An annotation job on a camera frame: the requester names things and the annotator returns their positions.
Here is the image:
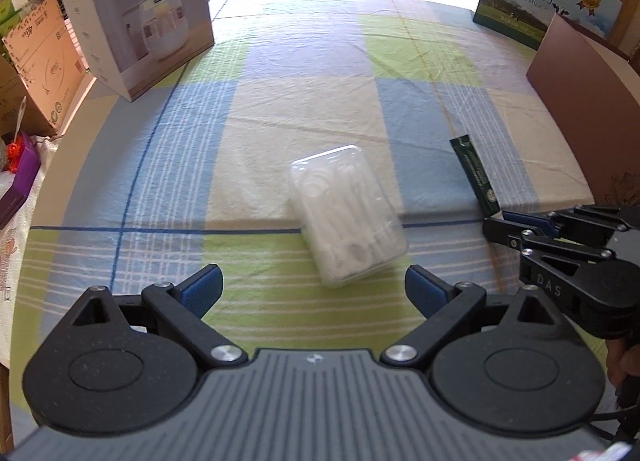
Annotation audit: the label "dark green sachet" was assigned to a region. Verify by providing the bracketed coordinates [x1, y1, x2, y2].
[450, 135, 500, 217]

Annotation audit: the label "person's hand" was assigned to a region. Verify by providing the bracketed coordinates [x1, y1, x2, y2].
[605, 340, 640, 389]

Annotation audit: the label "clear plastic floss pick box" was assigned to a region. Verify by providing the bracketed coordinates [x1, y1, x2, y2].
[288, 144, 408, 288]

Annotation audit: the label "brown open cardboard box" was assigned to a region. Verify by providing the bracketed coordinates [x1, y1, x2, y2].
[526, 14, 640, 206]

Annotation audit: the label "plaid checked tablecloth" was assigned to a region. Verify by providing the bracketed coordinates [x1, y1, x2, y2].
[10, 0, 592, 437]

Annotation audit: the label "purple tray box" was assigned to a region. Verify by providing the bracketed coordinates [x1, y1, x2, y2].
[1, 132, 40, 228]

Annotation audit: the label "red small toy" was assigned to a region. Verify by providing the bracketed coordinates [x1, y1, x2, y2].
[3, 134, 25, 174]

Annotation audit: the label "brown kraft cardboard box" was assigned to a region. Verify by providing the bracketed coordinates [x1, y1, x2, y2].
[1, 0, 93, 137]

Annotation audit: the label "white humidifier box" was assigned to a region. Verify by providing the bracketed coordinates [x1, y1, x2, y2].
[62, 0, 215, 101]

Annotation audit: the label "green tissue packs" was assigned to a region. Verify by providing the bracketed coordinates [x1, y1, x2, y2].
[1, 0, 38, 37]

